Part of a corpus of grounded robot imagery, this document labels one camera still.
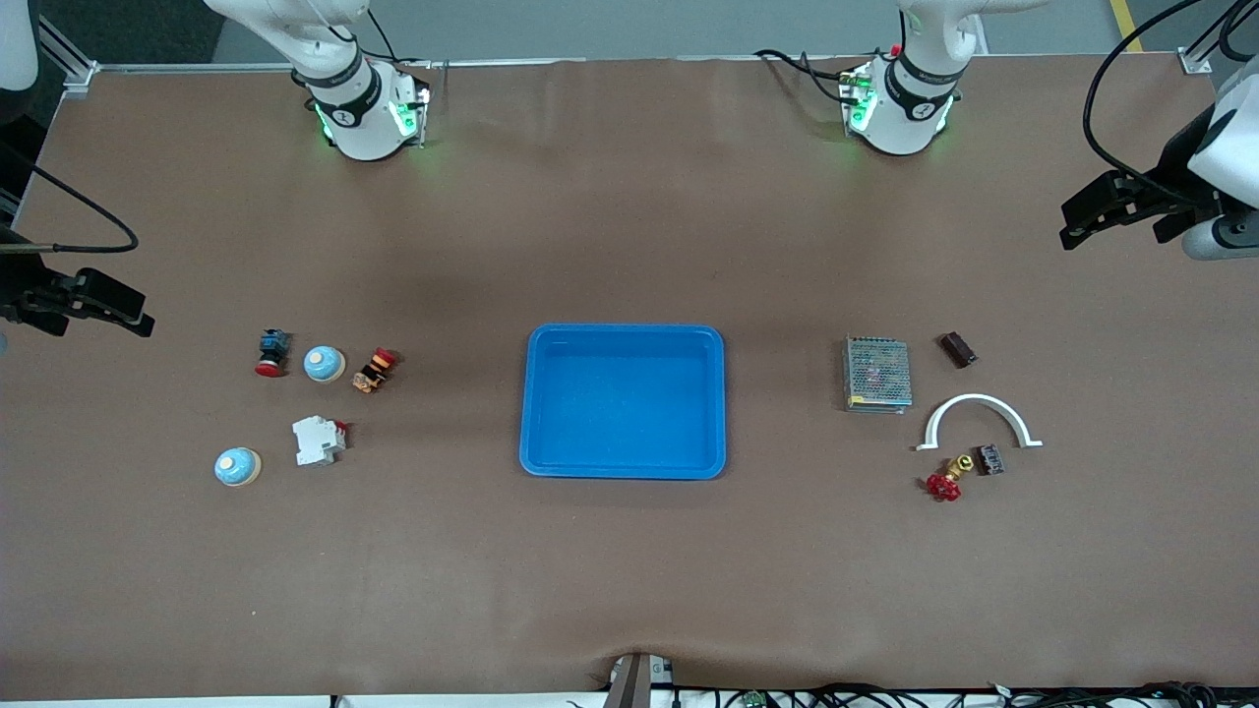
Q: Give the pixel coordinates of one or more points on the metal mesh power supply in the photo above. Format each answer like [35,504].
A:
[876,374]

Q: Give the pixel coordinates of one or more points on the small green circuit board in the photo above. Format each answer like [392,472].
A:
[753,699]

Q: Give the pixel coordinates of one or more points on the grey camera stand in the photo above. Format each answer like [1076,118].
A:
[634,680]

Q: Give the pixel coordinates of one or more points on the dark electrolytic capacitor block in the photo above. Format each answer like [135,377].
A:
[989,459]
[957,349]

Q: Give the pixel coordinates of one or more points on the aluminium frame corner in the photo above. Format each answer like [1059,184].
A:
[1195,61]
[69,71]

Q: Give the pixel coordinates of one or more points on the red push button blue body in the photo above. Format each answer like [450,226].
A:
[272,352]

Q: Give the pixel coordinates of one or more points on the blue plastic tray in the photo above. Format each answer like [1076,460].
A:
[625,403]

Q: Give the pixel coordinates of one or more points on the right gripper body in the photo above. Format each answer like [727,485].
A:
[22,289]

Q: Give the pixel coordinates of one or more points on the white curved pipe clamp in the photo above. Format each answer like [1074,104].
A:
[977,398]

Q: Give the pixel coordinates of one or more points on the white circuit breaker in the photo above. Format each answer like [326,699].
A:
[317,441]

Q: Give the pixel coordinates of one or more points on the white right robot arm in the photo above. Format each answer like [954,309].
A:
[359,118]

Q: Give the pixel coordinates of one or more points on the blue bell with wooden base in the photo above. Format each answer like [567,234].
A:
[324,364]
[237,466]

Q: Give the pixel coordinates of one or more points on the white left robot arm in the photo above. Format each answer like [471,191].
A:
[900,108]

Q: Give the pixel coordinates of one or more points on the red yellow emergency switch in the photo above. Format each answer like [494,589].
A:
[375,370]

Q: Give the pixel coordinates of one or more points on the brass valve red handwheel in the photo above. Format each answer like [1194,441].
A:
[944,486]

